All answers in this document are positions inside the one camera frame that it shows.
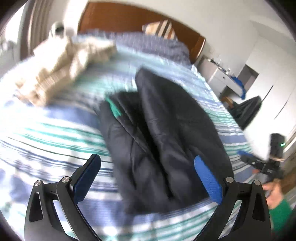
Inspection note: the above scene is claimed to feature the wooden headboard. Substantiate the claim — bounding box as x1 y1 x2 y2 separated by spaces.
78 1 206 64

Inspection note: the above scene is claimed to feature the blue cloth on desk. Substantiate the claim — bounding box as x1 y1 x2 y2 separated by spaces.
231 76 246 100

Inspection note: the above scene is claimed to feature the white vanity desk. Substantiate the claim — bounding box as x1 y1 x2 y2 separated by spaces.
198 58 243 98

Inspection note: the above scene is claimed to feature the cream fleece blanket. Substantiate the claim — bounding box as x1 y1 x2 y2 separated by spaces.
16 37 117 106

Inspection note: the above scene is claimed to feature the green sleeve right forearm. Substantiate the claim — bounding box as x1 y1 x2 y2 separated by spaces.
269 198 292 233

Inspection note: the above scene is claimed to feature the white round fan heater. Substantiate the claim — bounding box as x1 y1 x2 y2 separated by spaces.
48 22 65 38

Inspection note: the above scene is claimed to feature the right hand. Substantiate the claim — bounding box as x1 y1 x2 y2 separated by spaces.
252 169 289 210

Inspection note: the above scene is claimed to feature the wooden chair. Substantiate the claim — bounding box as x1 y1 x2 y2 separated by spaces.
220 96 234 108

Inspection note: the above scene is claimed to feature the striped brown white pillow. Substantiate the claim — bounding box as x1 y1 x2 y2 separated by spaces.
142 20 178 40

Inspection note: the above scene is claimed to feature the dark garment on chair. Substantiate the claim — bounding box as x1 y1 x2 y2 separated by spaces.
228 96 262 130

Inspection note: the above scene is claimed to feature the black puffer jacket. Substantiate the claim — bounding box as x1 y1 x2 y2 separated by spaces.
98 68 233 214

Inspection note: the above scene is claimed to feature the striped blue green bedspread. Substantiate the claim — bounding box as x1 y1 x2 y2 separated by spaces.
1 44 255 240

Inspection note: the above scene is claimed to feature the beige curtain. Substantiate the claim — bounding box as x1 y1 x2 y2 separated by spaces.
18 0 54 60

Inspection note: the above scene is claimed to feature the blue checked duvet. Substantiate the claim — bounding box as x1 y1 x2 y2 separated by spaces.
85 29 191 66

